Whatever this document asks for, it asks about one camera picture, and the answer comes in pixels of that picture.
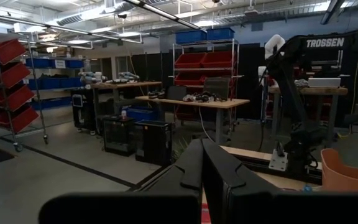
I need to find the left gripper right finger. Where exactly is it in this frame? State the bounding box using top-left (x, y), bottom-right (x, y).
top-left (203, 139), bottom-right (278, 224)

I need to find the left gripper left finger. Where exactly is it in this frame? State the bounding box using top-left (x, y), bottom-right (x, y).
top-left (141, 139), bottom-right (204, 200)

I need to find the red candy packet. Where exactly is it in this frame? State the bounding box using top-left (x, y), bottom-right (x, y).
top-left (201, 203), bottom-right (213, 224)

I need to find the black cabinet box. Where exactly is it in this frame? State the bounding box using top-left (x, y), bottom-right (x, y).
top-left (134, 119), bottom-right (173, 167)
top-left (103, 115), bottom-right (137, 157)

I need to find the wooden work table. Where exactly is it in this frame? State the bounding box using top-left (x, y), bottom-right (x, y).
top-left (134, 95), bottom-right (250, 146)
top-left (89, 81), bottom-right (163, 125)
top-left (268, 86), bottom-right (349, 147)

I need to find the pile of black gear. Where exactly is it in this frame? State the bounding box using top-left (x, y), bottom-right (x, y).
top-left (181, 90), bottom-right (225, 103)

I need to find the large blue storage tub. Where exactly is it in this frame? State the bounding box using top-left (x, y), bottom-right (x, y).
top-left (125, 106), bottom-right (160, 123)

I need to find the small black flat monitor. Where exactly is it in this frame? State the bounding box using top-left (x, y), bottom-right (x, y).
top-left (166, 85), bottom-right (188, 101)

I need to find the red storage bin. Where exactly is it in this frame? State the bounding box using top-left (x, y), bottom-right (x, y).
top-left (174, 72), bottom-right (206, 86)
top-left (0, 84), bottom-right (35, 111)
top-left (0, 62), bottom-right (32, 89)
top-left (0, 39), bottom-right (27, 65)
top-left (0, 105), bottom-right (40, 134)
top-left (201, 51), bottom-right (234, 68)
top-left (174, 52), bottom-right (207, 69)

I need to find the black equipment cart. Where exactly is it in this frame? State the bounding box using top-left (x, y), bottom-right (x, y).
top-left (70, 88), bottom-right (98, 135)

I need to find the orange plastic bin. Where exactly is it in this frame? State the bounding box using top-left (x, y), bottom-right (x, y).
top-left (320, 148), bottom-right (358, 192)

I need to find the white box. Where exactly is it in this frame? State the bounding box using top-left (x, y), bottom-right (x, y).
top-left (308, 77), bottom-right (342, 89)

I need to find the blue storage bin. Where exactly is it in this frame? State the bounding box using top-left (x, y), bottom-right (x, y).
top-left (206, 27), bottom-right (236, 42)
top-left (175, 29), bottom-right (208, 45)

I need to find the blue bin shelving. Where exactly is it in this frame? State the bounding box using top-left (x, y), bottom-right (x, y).
top-left (23, 55), bottom-right (85, 110)

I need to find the thin white cable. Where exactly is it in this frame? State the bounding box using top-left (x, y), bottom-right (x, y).
top-left (198, 107), bottom-right (214, 142)

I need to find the silver arm base bracket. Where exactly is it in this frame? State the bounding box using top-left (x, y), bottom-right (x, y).
top-left (268, 149), bottom-right (289, 172)

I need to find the metal wire shelf rack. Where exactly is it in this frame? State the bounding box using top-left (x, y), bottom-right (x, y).
top-left (172, 39), bottom-right (241, 131)

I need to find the thin yellow cable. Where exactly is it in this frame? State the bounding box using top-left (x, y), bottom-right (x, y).
top-left (337, 52), bottom-right (358, 138)

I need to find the silver ventilation duct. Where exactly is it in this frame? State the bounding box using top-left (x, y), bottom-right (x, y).
top-left (56, 2), bottom-right (136, 26)

